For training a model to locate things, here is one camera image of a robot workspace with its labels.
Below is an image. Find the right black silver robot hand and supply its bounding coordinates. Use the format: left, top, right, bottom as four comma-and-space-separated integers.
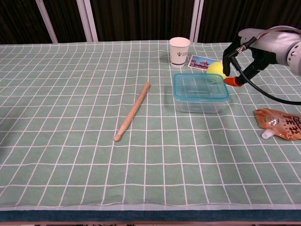
222, 28, 295, 88

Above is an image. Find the teal container lid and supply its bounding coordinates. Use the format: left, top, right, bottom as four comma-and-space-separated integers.
173, 73, 230, 103

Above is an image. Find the clear plastic container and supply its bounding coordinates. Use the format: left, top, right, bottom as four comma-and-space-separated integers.
174, 96, 231, 114

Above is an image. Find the dark blue-grey fabric strip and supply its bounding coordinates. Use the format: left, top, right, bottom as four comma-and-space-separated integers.
0, 209, 301, 222

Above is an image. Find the yellow tennis ball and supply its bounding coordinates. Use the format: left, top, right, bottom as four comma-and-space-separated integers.
206, 61, 228, 80

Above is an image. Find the postcard with building photo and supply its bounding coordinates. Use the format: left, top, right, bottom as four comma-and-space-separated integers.
188, 55, 223, 71

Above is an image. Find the orange sauce pouch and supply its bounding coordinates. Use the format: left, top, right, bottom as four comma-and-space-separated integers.
253, 108, 301, 141

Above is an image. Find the white paper cup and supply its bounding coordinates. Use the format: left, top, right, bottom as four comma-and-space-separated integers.
169, 37, 191, 68

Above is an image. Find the black pleated curtain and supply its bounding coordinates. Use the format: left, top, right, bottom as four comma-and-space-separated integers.
0, 0, 301, 45

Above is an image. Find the wooden stick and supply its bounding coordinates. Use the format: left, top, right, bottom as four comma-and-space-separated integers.
113, 81, 151, 143

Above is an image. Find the green checkered tablecloth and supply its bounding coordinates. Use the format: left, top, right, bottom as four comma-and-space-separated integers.
0, 39, 301, 211

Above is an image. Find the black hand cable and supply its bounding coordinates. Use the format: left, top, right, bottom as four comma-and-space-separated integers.
225, 36, 301, 105

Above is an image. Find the white metal post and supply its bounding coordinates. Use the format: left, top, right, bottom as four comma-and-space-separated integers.
189, 0, 205, 43
76, 0, 99, 43
35, 0, 59, 44

